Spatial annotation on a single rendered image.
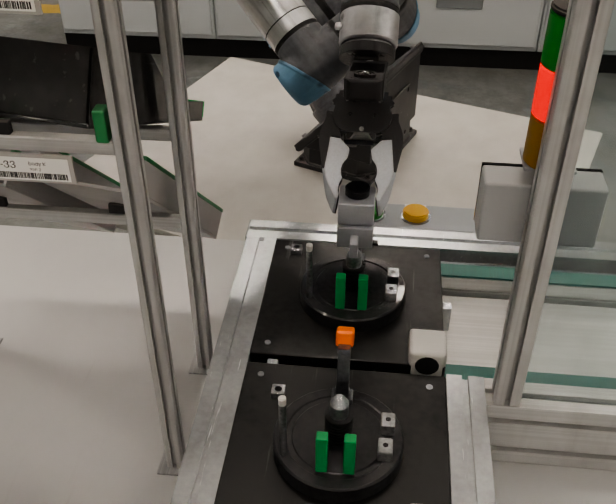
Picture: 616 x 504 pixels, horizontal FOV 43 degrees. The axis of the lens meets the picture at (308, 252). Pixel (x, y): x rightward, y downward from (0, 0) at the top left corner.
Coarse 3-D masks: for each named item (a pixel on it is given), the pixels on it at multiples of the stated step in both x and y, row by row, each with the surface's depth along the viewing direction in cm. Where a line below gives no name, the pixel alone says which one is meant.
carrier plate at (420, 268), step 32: (288, 256) 113; (320, 256) 113; (384, 256) 113; (416, 256) 113; (288, 288) 107; (416, 288) 107; (288, 320) 102; (416, 320) 102; (256, 352) 98; (288, 352) 98; (320, 352) 98; (352, 352) 98; (384, 352) 98
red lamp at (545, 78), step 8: (544, 72) 71; (552, 72) 71; (544, 80) 71; (552, 80) 71; (536, 88) 73; (544, 88) 72; (536, 96) 73; (544, 96) 72; (536, 104) 73; (544, 104) 72; (536, 112) 74; (544, 112) 73; (544, 120) 73
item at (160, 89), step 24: (0, 48) 74; (24, 48) 74; (48, 48) 73; (72, 48) 72; (96, 48) 72; (0, 72) 75; (24, 72) 74; (48, 72) 74; (72, 72) 73; (96, 72) 73; (144, 72) 83; (0, 96) 75; (24, 96) 75; (48, 96) 74; (72, 96) 73; (96, 96) 74; (144, 96) 83; (48, 120) 74; (72, 120) 74; (144, 120) 84; (192, 120) 97
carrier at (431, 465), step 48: (288, 384) 93; (384, 384) 93; (432, 384) 93; (240, 432) 88; (288, 432) 85; (336, 432) 82; (384, 432) 84; (432, 432) 88; (240, 480) 82; (288, 480) 82; (336, 480) 80; (384, 480) 81; (432, 480) 82
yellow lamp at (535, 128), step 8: (536, 120) 74; (528, 128) 76; (536, 128) 74; (528, 136) 76; (536, 136) 75; (528, 144) 76; (536, 144) 75; (528, 152) 76; (536, 152) 75; (528, 160) 77; (536, 160) 76
